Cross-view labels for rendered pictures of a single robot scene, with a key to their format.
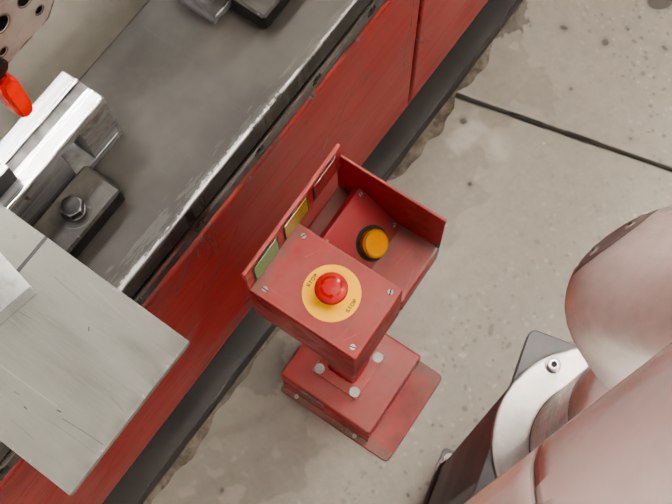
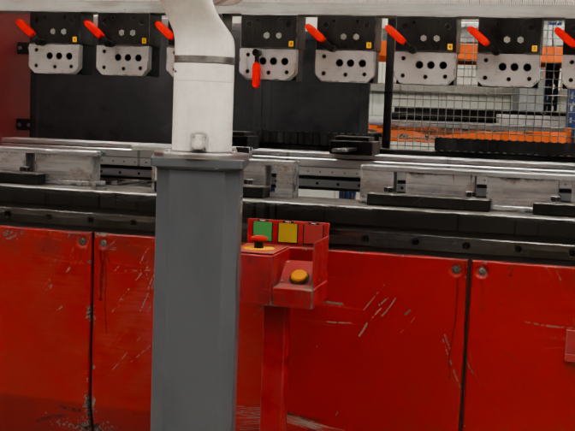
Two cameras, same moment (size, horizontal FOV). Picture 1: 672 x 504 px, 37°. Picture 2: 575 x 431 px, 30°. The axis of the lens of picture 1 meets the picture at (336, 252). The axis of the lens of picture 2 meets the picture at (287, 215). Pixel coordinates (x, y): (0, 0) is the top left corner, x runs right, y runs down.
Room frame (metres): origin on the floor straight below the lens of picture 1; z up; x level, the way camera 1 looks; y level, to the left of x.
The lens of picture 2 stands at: (-0.59, -2.27, 1.10)
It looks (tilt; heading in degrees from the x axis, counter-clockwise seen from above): 6 degrees down; 67
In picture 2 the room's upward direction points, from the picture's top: 2 degrees clockwise
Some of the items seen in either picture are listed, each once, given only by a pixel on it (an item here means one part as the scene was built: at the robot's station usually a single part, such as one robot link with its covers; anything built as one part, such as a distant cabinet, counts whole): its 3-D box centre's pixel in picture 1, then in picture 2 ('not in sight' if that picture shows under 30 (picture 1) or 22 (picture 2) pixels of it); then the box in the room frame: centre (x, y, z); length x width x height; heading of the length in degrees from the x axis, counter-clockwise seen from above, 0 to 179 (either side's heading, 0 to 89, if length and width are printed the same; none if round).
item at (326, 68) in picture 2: not in sight; (348, 50); (0.62, 0.18, 1.26); 0.15 x 0.09 x 0.17; 141
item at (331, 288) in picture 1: (331, 290); (258, 243); (0.32, 0.01, 0.79); 0.04 x 0.04 x 0.04
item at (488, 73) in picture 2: not in sight; (509, 53); (0.93, -0.07, 1.26); 0.15 x 0.09 x 0.17; 141
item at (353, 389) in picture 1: (348, 363); not in sight; (0.36, -0.01, 0.13); 0.10 x 0.10 x 0.01; 53
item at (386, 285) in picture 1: (346, 265); (279, 262); (0.36, -0.01, 0.75); 0.20 x 0.16 x 0.18; 143
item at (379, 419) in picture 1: (362, 378); not in sight; (0.35, -0.04, 0.06); 0.25 x 0.20 x 0.12; 53
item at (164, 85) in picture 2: not in sight; (192, 100); (0.46, 0.97, 1.12); 1.13 x 0.02 x 0.44; 141
